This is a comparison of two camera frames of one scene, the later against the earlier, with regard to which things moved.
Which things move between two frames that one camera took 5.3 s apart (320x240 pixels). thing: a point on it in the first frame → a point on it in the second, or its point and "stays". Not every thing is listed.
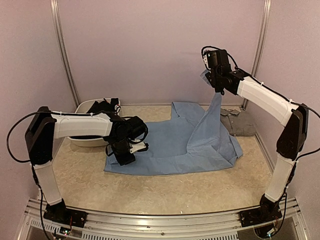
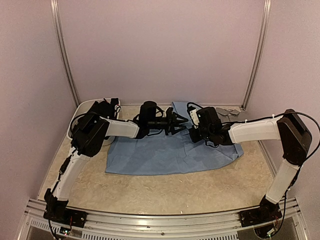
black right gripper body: x=212 y=79 → x=195 y=138
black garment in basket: x=103 y=106 stays
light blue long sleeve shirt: x=188 y=139 stays
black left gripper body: x=118 y=149 → x=168 y=123
